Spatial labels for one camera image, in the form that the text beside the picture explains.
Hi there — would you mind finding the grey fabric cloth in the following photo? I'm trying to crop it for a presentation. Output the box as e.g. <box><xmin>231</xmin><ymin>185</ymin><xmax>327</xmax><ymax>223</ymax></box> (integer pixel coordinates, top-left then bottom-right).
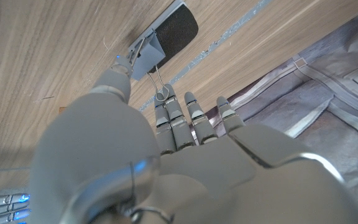
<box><xmin>191</xmin><ymin>6</ymin><xmax>358</xmax><ymax>212</ymax></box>

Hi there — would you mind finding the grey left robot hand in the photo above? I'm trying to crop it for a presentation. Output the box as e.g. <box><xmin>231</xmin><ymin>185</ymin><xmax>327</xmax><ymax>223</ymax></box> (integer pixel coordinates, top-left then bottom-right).
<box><xmin>28</xmin><ymin>55</ymin><xmax>358</xmax><ymax>224</ymax></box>

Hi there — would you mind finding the grey metal paper clamp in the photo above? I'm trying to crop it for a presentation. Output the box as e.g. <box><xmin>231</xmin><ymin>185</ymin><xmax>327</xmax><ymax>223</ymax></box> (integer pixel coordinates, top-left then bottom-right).
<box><xmin>129</xmin><ymin>29</ymin><xmax>170</xmax><ymax>103</ymax></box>

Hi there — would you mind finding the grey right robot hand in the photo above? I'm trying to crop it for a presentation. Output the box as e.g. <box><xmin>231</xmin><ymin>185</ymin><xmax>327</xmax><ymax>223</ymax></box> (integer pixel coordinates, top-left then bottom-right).
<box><xmin>0</xmin><ymin>192</ymin><xmax>30</xmax><ymax>224</ymax></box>

